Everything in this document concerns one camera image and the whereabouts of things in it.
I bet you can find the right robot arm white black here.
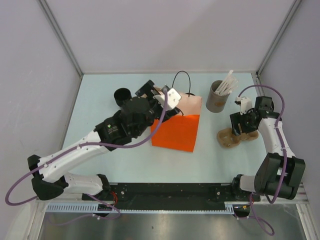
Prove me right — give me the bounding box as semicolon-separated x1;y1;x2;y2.
230;96;306;201

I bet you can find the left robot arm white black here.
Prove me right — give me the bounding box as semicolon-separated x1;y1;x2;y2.
27;80;182;201

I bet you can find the white slotted cable duct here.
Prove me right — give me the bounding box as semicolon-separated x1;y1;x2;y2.
46;202;234;215

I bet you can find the aluminium frame rail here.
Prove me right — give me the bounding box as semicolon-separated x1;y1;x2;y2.
36;182;311;204

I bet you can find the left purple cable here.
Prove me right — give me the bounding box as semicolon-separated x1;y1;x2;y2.
4;86;170;226

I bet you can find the brown pulp cup carrier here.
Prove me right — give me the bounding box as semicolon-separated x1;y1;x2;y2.
216;128;259;149

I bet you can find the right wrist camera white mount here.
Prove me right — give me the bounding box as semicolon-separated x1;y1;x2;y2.
235;96;253;115

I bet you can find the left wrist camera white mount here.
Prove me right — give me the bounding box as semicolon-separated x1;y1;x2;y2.
153;88;182;111

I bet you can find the grey straw holder cup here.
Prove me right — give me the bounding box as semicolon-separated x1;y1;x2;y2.
205;80;230;113

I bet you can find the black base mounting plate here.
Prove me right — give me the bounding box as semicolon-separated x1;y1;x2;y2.
95;183;250;207

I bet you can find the left black coffee cup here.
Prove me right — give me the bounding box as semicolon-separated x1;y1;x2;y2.
113;87;132;107

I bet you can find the orange paper bag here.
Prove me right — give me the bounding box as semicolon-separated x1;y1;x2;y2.
151;92;202;153

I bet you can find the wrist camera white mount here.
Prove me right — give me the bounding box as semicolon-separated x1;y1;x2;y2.
153;88;182;111
235;96;253;115

